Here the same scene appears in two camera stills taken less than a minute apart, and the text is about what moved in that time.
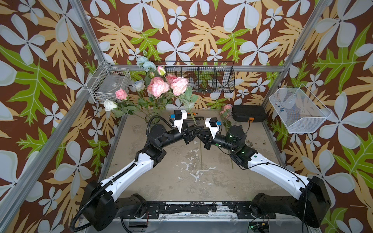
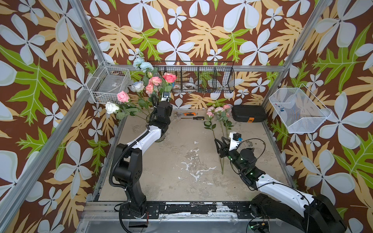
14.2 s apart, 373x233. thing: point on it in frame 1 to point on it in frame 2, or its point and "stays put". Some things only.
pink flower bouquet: x=161 y=86 to x=221 y=120
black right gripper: x=208 y=141 to x=224 y=150
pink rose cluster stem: x=224 y=113 stays put
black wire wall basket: x=203 y=76 stays put
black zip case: x=249 y=113 stays put
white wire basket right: x=300 y=110 stays put
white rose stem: x=118 y=111 stays put
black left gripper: x=185 y=136 to x=169 y=110
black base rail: x=203 y=210 stays put
